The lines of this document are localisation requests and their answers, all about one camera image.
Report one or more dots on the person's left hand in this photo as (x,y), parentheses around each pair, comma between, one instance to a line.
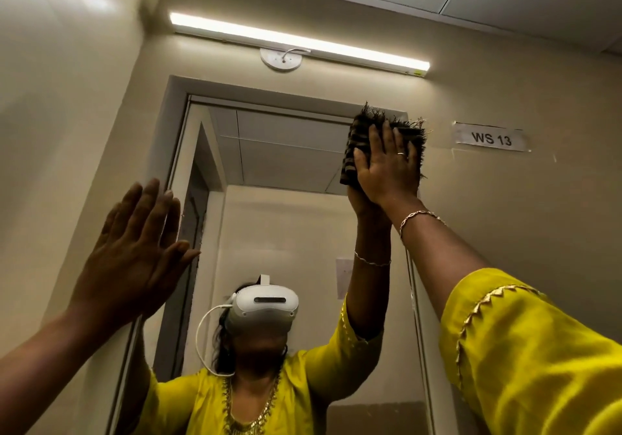
(124,274)

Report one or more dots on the person's right hand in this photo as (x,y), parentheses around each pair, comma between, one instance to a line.
(391,177)

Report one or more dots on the person's right thumb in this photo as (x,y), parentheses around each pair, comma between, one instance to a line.
(362,167)

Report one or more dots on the person's right middle finger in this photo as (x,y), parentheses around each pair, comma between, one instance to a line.
(388,138)

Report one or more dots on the person's left little finger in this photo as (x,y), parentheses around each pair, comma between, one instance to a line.
(109,228)

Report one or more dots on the person's right little finger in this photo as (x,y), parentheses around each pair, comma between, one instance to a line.
(413,157)

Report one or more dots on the person's left middle finger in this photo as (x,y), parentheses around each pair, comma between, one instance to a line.
(147,208)

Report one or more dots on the person's left thumb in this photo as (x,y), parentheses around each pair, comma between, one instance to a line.
(176,267)

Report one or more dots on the dark striped fringed cleaning cloth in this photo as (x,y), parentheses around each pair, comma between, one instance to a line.
(357,143)

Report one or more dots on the person's left forearm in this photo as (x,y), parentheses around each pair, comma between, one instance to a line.
(43,366)

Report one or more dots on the person's right forearm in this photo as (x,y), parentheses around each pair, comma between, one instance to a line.
(437,259)

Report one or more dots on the white head-worn headset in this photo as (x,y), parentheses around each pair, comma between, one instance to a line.
(262,306)

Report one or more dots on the white tube light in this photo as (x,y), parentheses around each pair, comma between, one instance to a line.
(301,43)

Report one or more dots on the yellow sleeve with gold trim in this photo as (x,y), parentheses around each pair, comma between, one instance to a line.
(529,361)

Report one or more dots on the white paper wall label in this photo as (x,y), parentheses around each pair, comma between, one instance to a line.
(491,137)

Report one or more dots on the wall mirror with metal frame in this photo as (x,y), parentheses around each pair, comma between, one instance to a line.
(277,225)

